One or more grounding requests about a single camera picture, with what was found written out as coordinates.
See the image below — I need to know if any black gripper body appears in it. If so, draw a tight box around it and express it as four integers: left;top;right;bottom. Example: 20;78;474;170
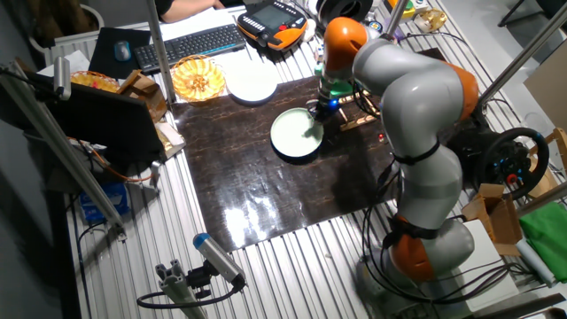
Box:
307;97;343;122

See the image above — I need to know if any pale green round dish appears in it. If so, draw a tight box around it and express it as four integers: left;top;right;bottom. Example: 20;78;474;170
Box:
269;107;325;160

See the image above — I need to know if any white robot base platform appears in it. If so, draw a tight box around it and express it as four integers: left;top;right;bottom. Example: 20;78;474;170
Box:
442;219;519;311

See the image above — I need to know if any person's bare forearm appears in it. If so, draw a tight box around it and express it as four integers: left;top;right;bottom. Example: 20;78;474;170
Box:
159;0;225;24

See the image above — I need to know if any wooden dish rack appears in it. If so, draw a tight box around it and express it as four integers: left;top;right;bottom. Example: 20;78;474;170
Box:
338;90;382;133

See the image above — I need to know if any small amber glass dish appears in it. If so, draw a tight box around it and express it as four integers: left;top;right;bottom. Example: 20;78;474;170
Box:
414;8;448;33

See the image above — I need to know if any white round plate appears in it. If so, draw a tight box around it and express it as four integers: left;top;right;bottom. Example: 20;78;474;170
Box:
224;59;280;106

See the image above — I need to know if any white egg shaped object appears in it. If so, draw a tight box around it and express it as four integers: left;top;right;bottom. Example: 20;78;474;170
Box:
302;18;317;43

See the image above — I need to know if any dark marble pattern mat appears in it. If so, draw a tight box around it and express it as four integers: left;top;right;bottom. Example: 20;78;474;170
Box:
170;47;448;253

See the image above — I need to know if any black filament spool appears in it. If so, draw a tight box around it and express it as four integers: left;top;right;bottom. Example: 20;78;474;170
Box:
316;0;374;27

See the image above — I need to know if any black orange teach pendant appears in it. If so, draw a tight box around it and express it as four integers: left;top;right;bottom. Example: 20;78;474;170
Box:
236;0;309;52

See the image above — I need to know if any amber glass ribbed bowl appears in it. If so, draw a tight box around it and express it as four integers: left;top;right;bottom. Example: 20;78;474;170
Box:
170;54;227;104

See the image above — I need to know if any yellow green button box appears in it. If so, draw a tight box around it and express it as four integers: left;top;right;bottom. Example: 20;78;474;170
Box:
387;0;418;19

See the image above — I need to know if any white yellow packet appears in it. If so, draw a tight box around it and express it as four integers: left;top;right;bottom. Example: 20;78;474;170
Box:
154;121;187;160

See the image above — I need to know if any black computer keyboard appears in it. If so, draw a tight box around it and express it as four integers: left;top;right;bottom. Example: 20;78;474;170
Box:
133;23;247;75

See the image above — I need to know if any brown cardboard box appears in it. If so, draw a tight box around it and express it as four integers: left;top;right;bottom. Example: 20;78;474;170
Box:
461;183;524;257

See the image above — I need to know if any grey blue computer mouse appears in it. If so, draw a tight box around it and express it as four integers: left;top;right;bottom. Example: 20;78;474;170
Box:
113;40;133;63

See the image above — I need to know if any black laptop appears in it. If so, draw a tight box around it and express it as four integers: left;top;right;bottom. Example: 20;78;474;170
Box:
26;73;166;163

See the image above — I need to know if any black office chair base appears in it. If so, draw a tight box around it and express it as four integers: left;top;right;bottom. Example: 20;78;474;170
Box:
498;0;567;27

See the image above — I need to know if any black racing steering wheel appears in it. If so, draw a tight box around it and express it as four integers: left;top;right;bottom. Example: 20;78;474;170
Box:
447;119;550;201

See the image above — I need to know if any black mouse pad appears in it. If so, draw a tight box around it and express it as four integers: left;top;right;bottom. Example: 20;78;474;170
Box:
88;27;152;81

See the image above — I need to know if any beige board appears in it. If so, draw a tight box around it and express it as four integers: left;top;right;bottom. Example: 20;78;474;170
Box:
523;51;567;132

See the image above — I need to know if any blue tissue pack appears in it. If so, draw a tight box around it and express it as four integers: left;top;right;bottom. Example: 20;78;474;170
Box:
79;181;131;225

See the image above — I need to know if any orange wicker basket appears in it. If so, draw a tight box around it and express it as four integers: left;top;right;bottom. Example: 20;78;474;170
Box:
69;70;120;94

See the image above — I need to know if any wooden chair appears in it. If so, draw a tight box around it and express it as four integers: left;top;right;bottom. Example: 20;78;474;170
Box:
529;127;567;198

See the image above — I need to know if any white paper sheet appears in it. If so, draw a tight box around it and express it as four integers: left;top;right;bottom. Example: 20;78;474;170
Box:
37;49;92;77

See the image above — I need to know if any green cloth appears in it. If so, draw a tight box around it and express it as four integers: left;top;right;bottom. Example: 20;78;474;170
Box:
518;201;567;284

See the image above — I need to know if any white paper roll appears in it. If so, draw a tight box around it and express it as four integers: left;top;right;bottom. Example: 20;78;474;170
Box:
516;238;557;288

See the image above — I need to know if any white round chair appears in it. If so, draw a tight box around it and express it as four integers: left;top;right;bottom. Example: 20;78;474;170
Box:
28;4;105;67

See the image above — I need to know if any silver vertical post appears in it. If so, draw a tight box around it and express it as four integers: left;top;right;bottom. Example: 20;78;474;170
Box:
384;0;409;39

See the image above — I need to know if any silver camera with blue cap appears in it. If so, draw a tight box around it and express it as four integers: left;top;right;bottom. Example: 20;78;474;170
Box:
192;232;247;287

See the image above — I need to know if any aluminium frame post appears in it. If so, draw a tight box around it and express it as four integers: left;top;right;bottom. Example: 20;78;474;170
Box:
145;0;177;105

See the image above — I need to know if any orange cable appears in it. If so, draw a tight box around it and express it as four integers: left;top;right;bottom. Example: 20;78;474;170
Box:
66;136;154;183

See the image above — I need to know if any slanted silver frame pole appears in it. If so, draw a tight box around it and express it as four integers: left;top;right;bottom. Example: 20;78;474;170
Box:
478;2;567;106

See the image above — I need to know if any grey aluminium profile bracket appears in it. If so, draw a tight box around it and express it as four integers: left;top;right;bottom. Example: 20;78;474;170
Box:
154;259;209;319

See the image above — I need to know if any black camera cable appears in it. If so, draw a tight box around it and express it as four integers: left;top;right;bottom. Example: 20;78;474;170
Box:
136;283;243;310

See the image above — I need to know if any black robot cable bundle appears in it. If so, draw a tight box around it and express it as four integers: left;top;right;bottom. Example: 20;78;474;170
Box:
361;159;540;307

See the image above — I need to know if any silver camera on beam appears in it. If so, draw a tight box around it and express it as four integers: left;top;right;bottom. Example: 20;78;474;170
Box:
52;55;73;101

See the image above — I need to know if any slanted aluminium frame beam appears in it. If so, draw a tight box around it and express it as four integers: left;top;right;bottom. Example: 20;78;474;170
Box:
0;61;128;240

